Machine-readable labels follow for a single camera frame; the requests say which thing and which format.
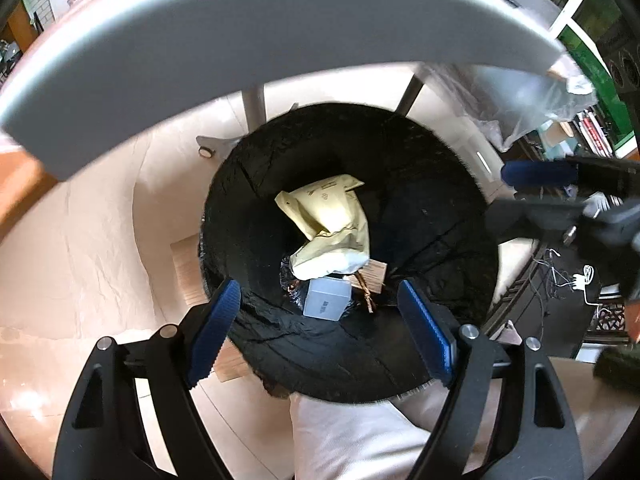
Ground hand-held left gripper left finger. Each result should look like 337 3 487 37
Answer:
52 277 243 480

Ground white wrinkled sheet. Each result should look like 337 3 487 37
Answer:
0 132 227 361

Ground row of books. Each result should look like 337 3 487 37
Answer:
572 107 619 159

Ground cream padded envelope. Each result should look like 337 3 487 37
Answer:
274 173 371 281

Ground person's right forearm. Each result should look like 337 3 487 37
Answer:
592 342 640 396

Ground clear plastic table cover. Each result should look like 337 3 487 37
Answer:
425 54 599 154

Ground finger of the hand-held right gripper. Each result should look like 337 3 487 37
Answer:
484 196 589 239
501 156 583 189

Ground small pale grey box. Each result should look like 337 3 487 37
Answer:
303 275 354 321

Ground bin with black liner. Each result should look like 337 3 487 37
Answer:
199 102 501 404

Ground person's white trousers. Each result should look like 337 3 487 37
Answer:
289 355 640 480

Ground white charger with cable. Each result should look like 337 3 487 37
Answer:
542 249 602 307

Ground brown cardboard tag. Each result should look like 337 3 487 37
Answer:
350 259 389 314

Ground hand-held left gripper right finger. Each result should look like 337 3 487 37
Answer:
397 279 585 480

